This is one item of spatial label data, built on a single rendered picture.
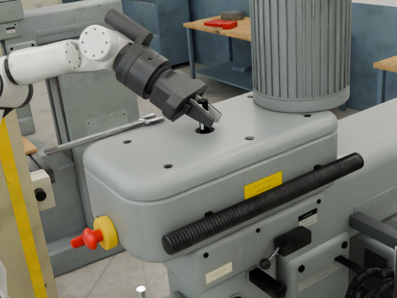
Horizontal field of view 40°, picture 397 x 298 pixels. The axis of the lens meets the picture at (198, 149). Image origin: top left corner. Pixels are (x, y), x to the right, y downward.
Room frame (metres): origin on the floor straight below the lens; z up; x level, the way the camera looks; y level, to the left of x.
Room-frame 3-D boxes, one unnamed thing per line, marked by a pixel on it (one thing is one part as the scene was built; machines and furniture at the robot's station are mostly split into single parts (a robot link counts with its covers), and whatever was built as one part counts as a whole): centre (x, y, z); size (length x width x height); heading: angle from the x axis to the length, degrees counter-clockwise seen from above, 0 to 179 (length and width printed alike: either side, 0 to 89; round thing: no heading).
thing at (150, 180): (0.98, -0.03, 1.81); 0.47 x 0.26 x 0.16; 123
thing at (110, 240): (0.85, 0.18, 1.76); 0.06 x 0.02 x 0.06; 33
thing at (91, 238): (0.83, 0.20, 1.76); 0.04 x 0.03 x 0.04; 33
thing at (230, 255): (0.99, -0.05, 1.68); 0.34 x 0.24 x 0.10; 123
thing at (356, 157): (0.86, -0.12, 1.79); 0.45 x 0.04 x 0.04; 123
